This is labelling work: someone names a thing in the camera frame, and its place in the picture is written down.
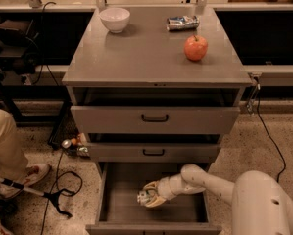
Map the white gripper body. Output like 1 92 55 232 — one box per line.
157 176 180 200

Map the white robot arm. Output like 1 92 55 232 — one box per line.
137 164 293 235

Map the grey bottom drawer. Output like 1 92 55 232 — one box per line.
86 163 221 235

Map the grey drawer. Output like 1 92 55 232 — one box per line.
72 88 239 135
86 163 221 235
85 134 220 163

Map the grey middle drawer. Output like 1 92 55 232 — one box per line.
85 134 220 163

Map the grey top drawer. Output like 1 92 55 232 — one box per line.
72 88 239 135

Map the grey drawer cabinet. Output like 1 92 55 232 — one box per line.
62 5 253 168

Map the silver blue crushed can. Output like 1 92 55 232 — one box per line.
167 16 200 31

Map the pile of items on floor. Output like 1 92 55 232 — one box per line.
61 134 90 159

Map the grabber reacher tool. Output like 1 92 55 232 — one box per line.
0 177 72 218

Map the white orange sneaker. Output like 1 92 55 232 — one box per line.
0 164 51 199

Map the red apple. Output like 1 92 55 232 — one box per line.
183 35 208 61

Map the beige trouser leg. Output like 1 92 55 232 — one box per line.
0 110 28 183

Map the white ceramic bowl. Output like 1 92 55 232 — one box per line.
99 8 130 33

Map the black equipment on left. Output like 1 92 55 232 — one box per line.
0 16 40 75

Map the black floor cable left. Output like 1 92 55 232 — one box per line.
39 149 84 235

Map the black cable right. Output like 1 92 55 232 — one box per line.
256 95 287 183

